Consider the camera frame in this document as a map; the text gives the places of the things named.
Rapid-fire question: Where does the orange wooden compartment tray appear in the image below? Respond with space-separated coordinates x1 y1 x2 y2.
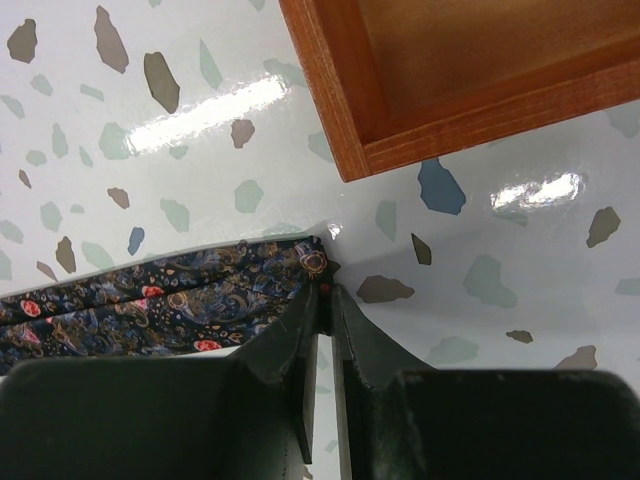
280 1 639 182

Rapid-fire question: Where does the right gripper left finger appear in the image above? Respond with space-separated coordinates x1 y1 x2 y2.
1 284 319 479

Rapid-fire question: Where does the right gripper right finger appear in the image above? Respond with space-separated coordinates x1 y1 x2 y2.
331 286 639 479

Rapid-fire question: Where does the navy floral paisley tie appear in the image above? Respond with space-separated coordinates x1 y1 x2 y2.
1 236 338 375

